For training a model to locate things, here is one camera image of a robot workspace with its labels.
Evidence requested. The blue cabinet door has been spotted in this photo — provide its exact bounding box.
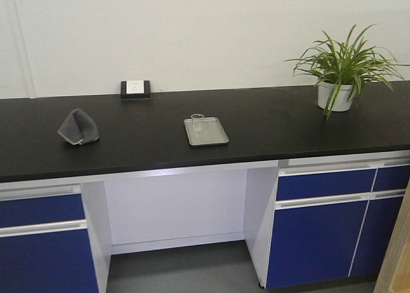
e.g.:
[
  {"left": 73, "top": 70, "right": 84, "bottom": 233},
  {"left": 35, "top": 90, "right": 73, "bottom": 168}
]
[
  {"left": 1, "top": 230, "right": 99, "bottom": 292},
  {"left": 266, "top": 201, "right": 366, "bottom": 289}
]

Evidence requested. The blue right cabinet door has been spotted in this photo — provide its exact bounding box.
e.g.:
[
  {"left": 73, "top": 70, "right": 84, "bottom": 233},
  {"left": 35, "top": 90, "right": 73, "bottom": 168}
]
[{"left": 266, "top": 201, "right": 366, "bottom": 289}]

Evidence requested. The blue left cabinet drawer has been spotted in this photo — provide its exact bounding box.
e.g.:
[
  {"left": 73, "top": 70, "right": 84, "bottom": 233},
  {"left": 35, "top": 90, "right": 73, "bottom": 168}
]
[{"left": 1, "top": 194, "right": 85, "bottom": 228}]

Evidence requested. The black and white power socket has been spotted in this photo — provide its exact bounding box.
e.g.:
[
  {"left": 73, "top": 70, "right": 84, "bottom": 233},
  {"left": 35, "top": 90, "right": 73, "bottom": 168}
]
[{"left": 120, "top": 80, "right": 151, "bottom": 99}]

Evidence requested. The blue far right drawer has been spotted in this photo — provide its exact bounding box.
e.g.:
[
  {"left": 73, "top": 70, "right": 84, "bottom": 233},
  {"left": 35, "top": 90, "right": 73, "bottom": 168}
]
[{"left": 373, "top": 165, "right": 410, "bottom": 192}]

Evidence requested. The gray cloth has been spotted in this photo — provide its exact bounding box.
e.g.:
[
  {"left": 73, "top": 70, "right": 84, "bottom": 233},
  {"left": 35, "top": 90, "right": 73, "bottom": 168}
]
[{"left": 57, "top": 108, "right": 99, "bottom": 146}]

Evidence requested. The metal tray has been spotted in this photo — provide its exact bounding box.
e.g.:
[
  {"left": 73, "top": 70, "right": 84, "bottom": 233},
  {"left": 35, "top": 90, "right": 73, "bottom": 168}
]
[{"left": 184, "top": 117, "right": 229, "bottom": 146}]

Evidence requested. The blue far right door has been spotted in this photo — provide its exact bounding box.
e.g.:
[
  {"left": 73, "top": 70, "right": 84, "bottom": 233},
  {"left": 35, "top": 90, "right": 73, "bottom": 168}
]
[{"left": 350, "top": 196, "right": 403, "bottom": 276}]

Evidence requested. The green spider plant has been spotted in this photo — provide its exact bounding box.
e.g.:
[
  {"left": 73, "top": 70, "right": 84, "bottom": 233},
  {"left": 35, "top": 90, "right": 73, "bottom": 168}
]
[{"left": 288, "top": 24, "right": 409, "bottom": 101}]

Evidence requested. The clear glass beaker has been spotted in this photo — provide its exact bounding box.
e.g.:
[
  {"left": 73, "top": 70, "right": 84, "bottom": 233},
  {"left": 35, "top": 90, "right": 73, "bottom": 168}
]
[{"left": 191, "top": 113, "right": 204, "bottom": 133}]

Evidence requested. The blue left cabinet door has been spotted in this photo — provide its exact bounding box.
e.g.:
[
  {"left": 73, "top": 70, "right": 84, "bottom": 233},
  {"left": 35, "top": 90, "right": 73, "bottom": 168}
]
[{"left": 1, "top": 230, "right": 99, "bottom": 292}]

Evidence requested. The white plant pot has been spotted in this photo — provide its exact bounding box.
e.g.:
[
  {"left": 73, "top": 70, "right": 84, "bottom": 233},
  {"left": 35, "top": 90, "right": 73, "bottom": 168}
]
[{"left": 317, "top": 81, "right": 354, "bottom": 116}]

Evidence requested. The blue right cabinet drawer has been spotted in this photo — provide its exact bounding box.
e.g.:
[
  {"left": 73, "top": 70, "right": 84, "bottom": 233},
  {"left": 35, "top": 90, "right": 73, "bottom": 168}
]
[{"left": 277, "top": 169, "right": 376, "bottom": 201}]

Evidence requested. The blue cabinet drawer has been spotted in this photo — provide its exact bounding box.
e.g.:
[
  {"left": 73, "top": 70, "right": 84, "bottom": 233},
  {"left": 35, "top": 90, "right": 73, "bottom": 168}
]
[
  {"left": 277, "top": 169, "right": 376, "bottom": 201},
  {"left": 1, "top": 194, "right": 85, "bottom": 228}
]

